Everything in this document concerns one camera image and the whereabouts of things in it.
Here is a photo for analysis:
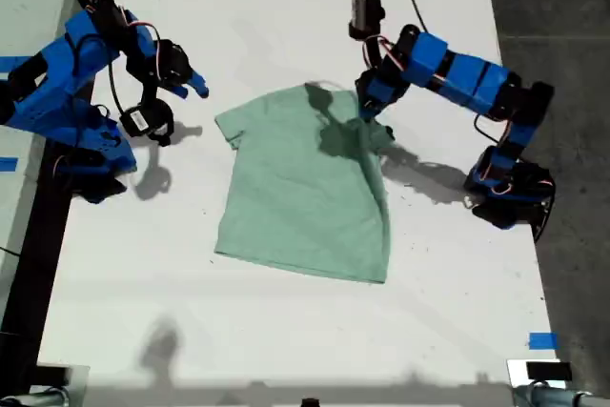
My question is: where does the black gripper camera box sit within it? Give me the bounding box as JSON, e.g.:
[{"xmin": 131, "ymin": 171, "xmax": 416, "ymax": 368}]
[
  {"xmin": 117, "ymin": 99, "xmax": 175, "ymax": 148},
  {"xmin": 350, "ymin": 0, "xmax": 386, "ymax": 40}
]

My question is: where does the black table frame bar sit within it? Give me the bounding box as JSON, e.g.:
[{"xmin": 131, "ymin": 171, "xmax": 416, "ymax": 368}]
[{"xmin": 0, "ymin": 139, "xmax": 77, "ymax": 387}]

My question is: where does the black camera stalk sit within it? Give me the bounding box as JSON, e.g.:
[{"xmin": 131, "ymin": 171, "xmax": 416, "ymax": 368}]
[
  {"xmin": 135, "ymin": 75, "xmax": 161, "ymax": 108},
  {"xmin": 361, "ymin": 34, "xmax": 387, "ymax": 70}
]

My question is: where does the black base cable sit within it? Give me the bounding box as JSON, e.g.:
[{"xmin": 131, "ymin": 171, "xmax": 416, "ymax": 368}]
[{"xmin": 532, "ymin": 177, "xmax": 558, "ymax": 243}]

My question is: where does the small black box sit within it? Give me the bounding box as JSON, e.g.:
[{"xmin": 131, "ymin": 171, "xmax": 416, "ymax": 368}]
[
  {"xmin": 35, "ymin": 365, "xmax": 71, "ymax": 385},
  {"xmin": 525, "ymin": 361, "xmax": 573, "ymax": 382}
]

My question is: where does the pale green T-shirt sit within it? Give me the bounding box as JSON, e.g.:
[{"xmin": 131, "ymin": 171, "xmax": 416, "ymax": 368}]
[{"xmin": 213, "ymin": 82, "xmax": 397, "ymax": 285}]

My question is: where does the long blue tape strip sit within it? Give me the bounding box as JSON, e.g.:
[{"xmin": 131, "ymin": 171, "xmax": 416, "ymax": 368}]
[{"xmin": 0, "ymin": 56, "xmax": 34, "ymax": 73}]

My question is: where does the grey metal tube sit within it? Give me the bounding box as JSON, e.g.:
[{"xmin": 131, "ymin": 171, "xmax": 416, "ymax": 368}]
[
  {"xmin": 512, "ymin": 383, "xmax": 610, "ymax": 407},
  {"xmin": 0, "ymin": 386, "xmax": 68, "ymax": 407}
]

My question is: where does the blue tape square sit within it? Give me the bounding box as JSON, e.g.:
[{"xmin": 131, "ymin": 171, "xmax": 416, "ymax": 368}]
[{"xmin": 527, "ymin": 332, "xmax": 559, "ymax": 351}]

